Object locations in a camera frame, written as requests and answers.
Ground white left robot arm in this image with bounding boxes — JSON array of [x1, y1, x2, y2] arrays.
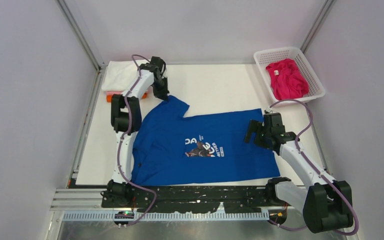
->
[[107, 54, 169, 207]]

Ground folded white t-shirt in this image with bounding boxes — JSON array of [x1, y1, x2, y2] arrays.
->
[[101, 60, 139, 92]]

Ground white slotted cable duct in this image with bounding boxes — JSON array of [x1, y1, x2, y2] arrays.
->
[[62, 209, 269, 222]]

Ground blue panda print t-shirt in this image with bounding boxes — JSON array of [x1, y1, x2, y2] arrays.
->
[[131, 96, 280, 186]]

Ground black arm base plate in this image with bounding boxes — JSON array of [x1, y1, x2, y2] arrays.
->
[[100, 183, 286, 214]]

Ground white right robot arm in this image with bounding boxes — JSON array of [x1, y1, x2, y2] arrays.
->
[[244, 112, 358, 234]]

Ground white plastic laundry basket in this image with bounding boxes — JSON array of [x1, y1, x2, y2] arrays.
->
[[253, 46, 326, 103]]

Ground folded orange t-shirt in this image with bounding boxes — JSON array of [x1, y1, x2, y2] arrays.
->
[[106, 92, 148, 104]]

